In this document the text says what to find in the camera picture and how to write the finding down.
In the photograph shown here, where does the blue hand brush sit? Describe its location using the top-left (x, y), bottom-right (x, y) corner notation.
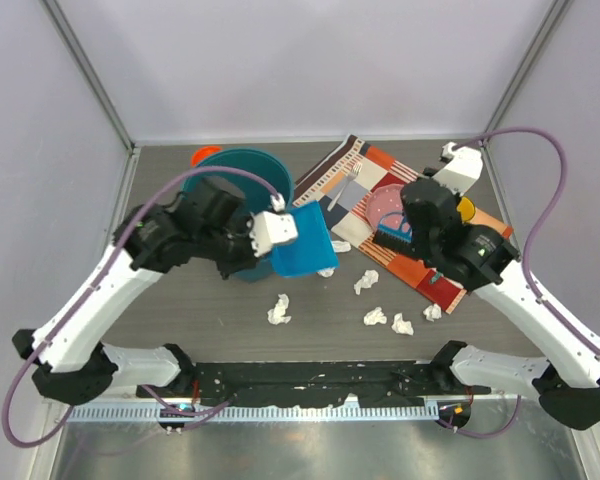
top-left (373, 211), bottom-right (412, 251)

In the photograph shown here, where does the teal trash bin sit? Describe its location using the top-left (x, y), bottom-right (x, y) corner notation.
top-left (182, 148), bottom-right (294, 279)

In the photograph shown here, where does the blue dustpan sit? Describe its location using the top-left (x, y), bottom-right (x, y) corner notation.
top-left (271, 201), bottom-right (339, 278)

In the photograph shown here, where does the paper scrap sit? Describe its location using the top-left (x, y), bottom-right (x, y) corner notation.
top-left (267, 294), bottom-right (291, 325)
top-left (363, 307), bottom-right (387, 326)
top-left (331, 240), bottom-right (352, 254)
top-left (422, 303), bottom-right (443, 322)
top-left (391, 313), bottom-right (414, 336)
top-left (353, 270), bottom-right (379, 295)
top-left (317, 268), bottom-right (335, 278)

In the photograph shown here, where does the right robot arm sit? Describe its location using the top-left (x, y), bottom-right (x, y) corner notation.
top-left (400, 178), bottom-right (600, 430)

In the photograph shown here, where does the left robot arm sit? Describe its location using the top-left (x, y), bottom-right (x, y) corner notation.
top-left (13, 178), bottom-right (276, 406)

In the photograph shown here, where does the yellow mug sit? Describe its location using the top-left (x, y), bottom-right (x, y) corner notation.
top-left (456, 196), bottom-right (477, 223)

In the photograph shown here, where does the pink dotted plate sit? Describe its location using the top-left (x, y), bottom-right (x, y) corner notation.
top-left (365, 184), bottom-right (403, 228)

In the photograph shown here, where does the orange bowl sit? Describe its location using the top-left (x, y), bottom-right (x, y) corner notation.
top-left (190, 145), bottom-right (223, 167)

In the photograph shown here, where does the white plastic fork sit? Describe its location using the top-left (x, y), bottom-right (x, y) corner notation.
top-left (327, 161), bottom-right (363, 211)

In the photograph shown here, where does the patterned placemat cloth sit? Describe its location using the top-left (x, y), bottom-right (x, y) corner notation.
top-left (293, 133), bottom-right (514, 315)

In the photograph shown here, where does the green handled table knife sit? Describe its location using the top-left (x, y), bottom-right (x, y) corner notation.
top-left (429, 272), bottom-right (442, 285)

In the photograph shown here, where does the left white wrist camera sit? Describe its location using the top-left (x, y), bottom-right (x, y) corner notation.
top-left (249, 193), bottom-right (299, 258)

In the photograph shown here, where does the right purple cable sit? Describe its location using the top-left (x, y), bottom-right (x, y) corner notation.
top-left (437, 126), bottom-right (600, 439)

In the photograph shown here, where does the purple cable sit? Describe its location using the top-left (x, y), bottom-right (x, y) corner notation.
top-left (437, 126), bottom-right (600, 439)
top-left (4, 167), bottom-right (287, 448)

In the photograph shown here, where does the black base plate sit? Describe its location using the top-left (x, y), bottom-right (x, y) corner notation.
top-left (156, 360), bottom-right (491, 409)

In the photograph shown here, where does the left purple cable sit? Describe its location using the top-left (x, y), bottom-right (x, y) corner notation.
top-left (4, 167), bottom-right (287, 448)

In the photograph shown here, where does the white slotted cable duct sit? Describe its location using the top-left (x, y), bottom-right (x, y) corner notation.
top-left (69, 400), bottom-right (439, 424)

